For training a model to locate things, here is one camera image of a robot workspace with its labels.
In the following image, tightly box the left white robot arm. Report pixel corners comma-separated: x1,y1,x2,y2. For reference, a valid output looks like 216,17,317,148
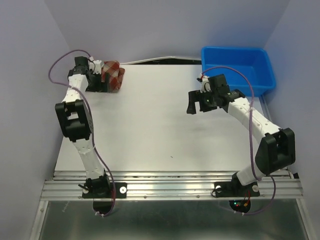
55,56,108,181

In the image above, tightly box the aluminium rail frame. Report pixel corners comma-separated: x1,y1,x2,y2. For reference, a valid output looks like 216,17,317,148
30,169,317,240

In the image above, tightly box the purple cable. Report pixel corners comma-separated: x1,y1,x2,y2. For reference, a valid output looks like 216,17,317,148
48,49,117,218
199,66,277,216

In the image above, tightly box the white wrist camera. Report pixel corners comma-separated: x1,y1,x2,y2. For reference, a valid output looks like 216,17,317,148
88,56,104,75
197,74,212,93

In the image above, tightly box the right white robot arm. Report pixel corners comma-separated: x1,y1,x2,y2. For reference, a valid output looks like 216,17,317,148
186,74,296,195

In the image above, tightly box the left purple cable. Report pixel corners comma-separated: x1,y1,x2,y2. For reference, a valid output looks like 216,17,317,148
48,49,117,218

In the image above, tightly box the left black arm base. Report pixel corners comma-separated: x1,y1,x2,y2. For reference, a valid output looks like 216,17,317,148
78,182,128,217

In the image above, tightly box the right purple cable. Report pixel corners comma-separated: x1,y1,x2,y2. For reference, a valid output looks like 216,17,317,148
199,66,277,216

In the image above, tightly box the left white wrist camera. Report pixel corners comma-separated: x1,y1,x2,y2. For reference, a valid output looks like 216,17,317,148
88,56,104,75

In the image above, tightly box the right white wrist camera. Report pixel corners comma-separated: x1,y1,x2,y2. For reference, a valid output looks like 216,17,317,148
197,74,212,93

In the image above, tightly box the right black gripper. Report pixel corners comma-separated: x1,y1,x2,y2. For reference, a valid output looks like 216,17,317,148
185,88,218,115

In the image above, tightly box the red plaid skirt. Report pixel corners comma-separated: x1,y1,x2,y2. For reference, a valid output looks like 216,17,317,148
101,61,125,93

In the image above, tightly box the blue plastic bin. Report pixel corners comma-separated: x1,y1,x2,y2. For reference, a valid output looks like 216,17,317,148
201,46,276,97

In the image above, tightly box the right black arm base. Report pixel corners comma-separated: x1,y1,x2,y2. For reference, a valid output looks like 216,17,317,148
211,181,260,214

